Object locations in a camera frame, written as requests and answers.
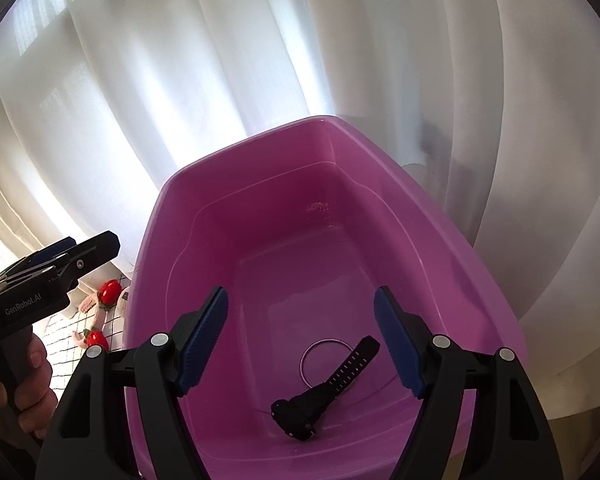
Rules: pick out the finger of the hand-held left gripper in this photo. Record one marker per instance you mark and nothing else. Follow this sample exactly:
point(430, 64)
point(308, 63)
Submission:
point(87, 252)

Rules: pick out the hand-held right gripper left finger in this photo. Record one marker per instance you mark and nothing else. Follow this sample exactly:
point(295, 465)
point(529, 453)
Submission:
point(206, 330)

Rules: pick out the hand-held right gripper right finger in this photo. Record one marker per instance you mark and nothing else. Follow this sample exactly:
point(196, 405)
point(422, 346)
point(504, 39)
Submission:
point(398, 332)

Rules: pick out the black wrist watch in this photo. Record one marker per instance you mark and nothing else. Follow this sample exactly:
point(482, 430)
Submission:
point(325, 392)

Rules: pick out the pink plastic bin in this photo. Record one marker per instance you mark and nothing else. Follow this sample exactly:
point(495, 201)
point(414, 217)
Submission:
point(300, 260)

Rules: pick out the person's left hand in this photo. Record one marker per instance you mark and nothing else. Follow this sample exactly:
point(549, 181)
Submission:
point(32, 380)

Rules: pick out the strawberry plush toy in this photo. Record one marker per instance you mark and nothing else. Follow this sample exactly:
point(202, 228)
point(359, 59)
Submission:
point(94, 338)
point(109, 291)

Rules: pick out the white grid tablecloth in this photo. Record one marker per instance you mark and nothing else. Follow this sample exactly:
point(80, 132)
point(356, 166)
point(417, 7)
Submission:
point(75, 335)

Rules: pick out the white sheer curtain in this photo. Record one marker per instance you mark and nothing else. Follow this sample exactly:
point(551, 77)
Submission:
point(260, 75)

